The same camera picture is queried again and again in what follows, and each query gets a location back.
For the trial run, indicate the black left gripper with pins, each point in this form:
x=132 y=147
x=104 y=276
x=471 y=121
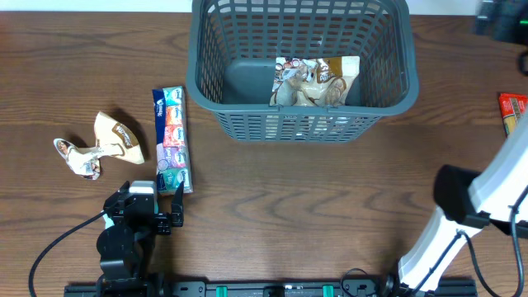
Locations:
x=164 y=223

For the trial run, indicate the San Remo pasta packet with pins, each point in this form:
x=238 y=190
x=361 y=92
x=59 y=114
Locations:
x=512 y=108

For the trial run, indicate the beige snack bag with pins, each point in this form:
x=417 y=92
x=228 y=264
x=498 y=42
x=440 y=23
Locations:
x=292 y=79
x=113 y=139

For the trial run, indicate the beige brown snack pouch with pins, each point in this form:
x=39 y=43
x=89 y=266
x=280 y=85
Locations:
x=332 y=80

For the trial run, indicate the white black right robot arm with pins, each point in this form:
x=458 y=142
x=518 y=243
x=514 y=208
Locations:
x=466 y=202

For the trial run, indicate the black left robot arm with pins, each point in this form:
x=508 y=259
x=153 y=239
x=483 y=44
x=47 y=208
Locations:
x=127 y=245

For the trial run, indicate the Kleenex tissue multipack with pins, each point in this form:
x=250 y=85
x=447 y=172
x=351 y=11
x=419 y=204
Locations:
x=173 y=158

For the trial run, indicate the grey plastic basket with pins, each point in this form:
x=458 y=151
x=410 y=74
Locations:
x=234 y=46

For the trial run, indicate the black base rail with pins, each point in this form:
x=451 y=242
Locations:
x=353 y=287

